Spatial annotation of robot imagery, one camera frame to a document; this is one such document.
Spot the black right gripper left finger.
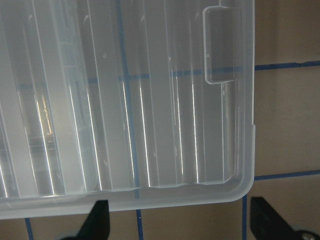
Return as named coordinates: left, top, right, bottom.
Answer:
left=75, top=200, right=111, bottom=240

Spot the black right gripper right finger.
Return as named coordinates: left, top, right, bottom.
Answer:
left=250, top=197, right=298, bottom=240

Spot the clear plastic box lid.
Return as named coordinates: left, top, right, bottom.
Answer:
left=0, top=0, right=256, bottom=220

